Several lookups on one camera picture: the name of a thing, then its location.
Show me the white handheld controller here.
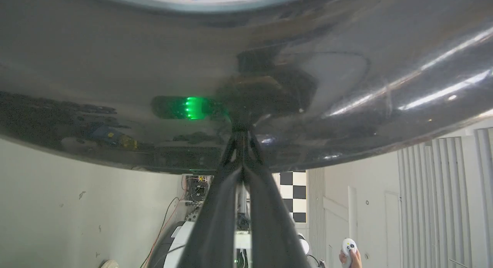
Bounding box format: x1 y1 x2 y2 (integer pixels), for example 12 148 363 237
342 238 357 268

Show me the black and white checkerboard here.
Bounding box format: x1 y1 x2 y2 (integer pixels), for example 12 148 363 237
274 170 307 223

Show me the white slatted cabinet panel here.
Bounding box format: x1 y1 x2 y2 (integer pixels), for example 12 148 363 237
397 127 493 268

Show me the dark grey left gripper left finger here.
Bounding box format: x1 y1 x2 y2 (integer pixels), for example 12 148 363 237
176 130 244 268

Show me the person's hand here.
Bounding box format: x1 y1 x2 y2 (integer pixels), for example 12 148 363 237
339 250 362 268

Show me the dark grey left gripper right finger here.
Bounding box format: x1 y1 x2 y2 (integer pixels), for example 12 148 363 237
242 130 311 268

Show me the black cable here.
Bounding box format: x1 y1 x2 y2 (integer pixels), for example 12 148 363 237
140 197 181 268

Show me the electronics box with wires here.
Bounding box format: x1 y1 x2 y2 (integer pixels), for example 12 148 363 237
184 175 213 207

